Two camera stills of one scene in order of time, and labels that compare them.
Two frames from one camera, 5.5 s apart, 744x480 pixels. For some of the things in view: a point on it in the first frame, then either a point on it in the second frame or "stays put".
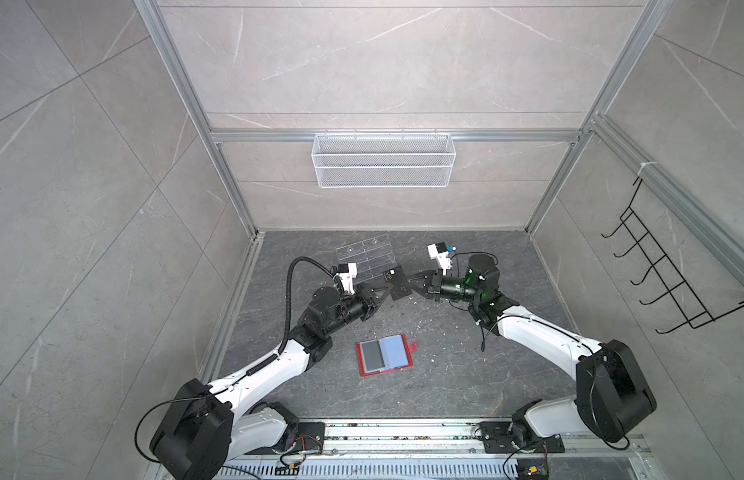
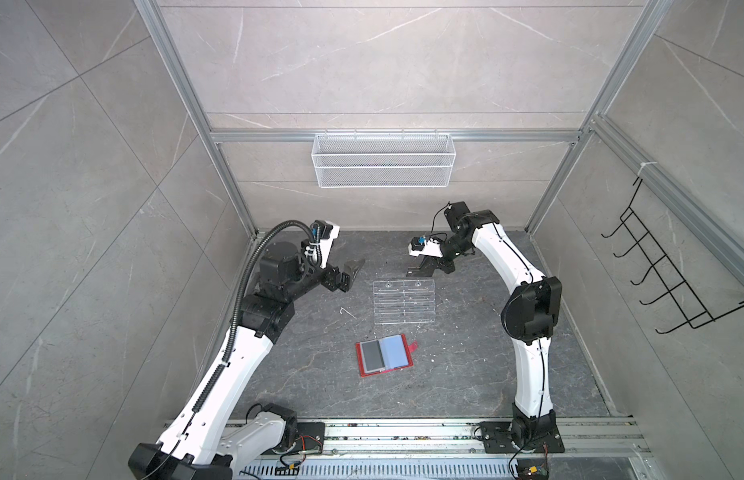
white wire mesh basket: [384, 161] stays put
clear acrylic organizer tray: [372, 257] → [404, 301]
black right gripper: [438, 280] → [437, 263]
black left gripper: [367, 299] → [330, 283]
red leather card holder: [383, 355] stays put
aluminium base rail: [441, 450] stays put
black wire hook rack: [692, 309] stays put
